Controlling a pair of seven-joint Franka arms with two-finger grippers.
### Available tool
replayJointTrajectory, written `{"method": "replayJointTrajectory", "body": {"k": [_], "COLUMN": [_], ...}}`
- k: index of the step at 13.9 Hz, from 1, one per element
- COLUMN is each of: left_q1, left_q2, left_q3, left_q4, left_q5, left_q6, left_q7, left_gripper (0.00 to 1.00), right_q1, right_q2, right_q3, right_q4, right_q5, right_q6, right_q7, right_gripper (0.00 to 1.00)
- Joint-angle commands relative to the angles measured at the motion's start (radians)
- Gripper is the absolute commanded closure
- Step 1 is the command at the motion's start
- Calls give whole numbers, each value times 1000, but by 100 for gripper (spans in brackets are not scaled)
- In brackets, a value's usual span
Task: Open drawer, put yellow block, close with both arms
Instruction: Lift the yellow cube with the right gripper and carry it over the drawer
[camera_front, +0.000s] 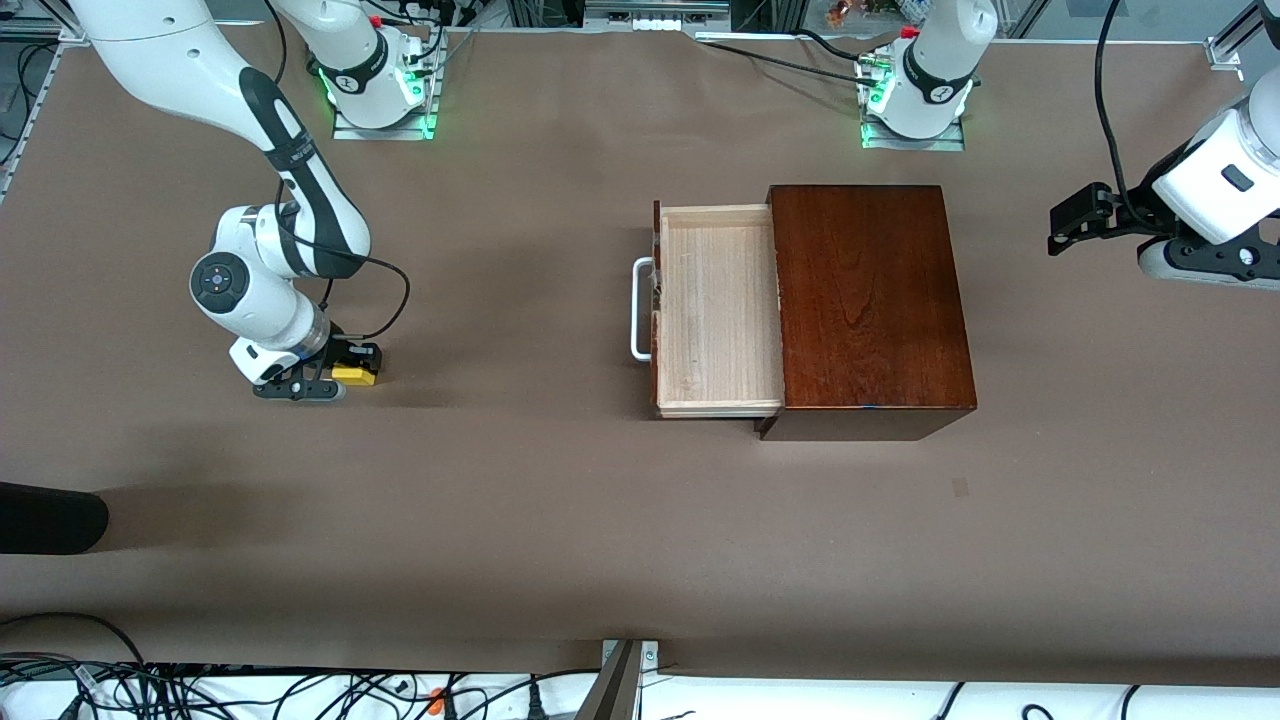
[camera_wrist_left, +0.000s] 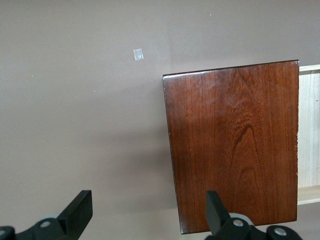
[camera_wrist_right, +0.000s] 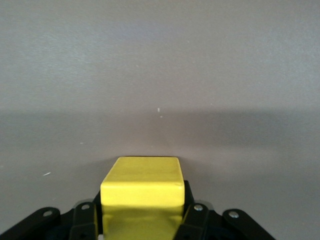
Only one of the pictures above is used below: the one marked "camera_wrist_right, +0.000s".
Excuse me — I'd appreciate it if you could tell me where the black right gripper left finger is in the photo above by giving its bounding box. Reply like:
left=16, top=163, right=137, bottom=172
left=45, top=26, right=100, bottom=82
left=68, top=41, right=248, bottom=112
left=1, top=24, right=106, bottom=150
left=0, top=190, right=104, bottom=240

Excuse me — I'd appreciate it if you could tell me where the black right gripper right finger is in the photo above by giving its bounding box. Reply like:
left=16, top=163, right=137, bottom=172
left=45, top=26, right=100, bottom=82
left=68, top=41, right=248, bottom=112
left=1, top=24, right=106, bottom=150
left=174, top=179, right=276, bottom=240

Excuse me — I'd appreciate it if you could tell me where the yellow wooden block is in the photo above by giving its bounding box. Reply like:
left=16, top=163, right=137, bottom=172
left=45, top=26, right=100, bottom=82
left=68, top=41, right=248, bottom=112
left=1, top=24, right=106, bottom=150
left=99, top=156, right=186, bottom=240

